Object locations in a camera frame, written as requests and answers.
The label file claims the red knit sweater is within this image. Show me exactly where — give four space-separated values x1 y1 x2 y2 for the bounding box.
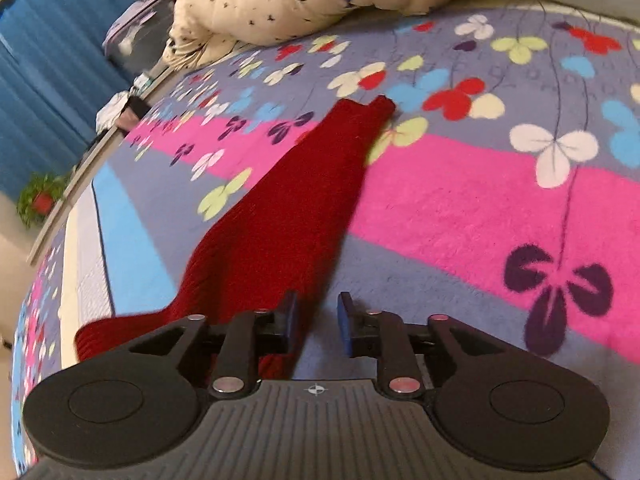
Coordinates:
75 96 395 379

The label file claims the clear plastic storage box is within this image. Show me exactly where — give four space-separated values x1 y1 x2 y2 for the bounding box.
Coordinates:
102 0 174 76

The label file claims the white clothes pile on sill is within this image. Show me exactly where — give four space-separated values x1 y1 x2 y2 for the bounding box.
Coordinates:
96 91 129 133

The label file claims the blue curtain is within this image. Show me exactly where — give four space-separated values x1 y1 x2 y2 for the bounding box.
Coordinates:
1 0 134 200

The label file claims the dark chair back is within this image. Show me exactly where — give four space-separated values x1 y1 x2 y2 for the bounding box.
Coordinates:
115 96 151 133

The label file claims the potted green plant red pot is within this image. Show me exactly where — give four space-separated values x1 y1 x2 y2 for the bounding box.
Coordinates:
16 172 70 229

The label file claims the floral striped bed blanket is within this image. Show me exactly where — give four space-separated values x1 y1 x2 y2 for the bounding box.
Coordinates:
11 0 639 479

